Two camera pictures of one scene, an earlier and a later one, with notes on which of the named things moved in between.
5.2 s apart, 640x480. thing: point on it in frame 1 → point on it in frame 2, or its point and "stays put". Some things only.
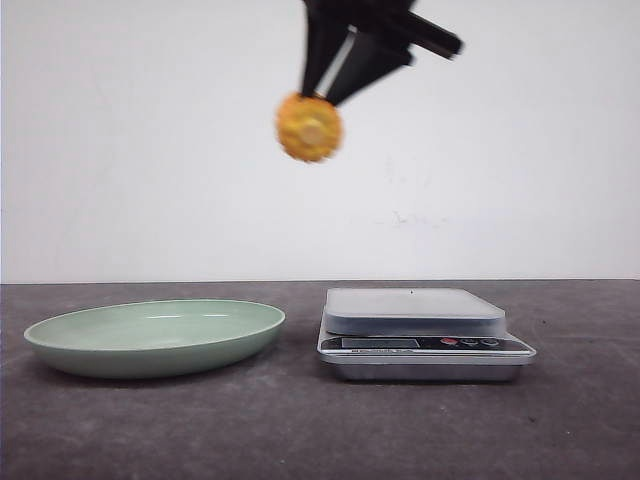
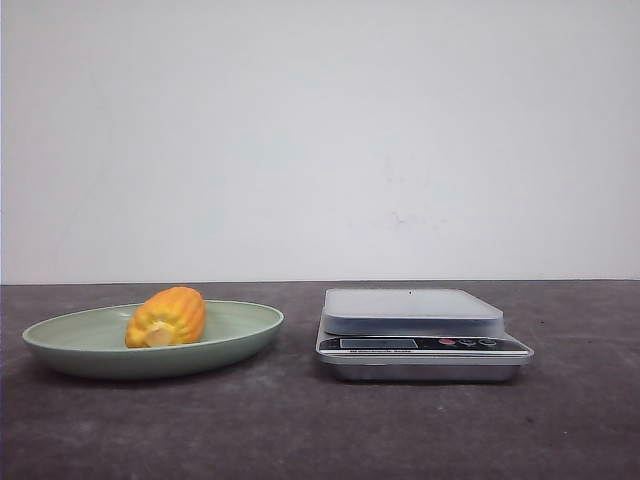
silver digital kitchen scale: [418, 335] stays put
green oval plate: [154, 338] stays put
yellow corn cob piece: [310, 126] → [173, 316]
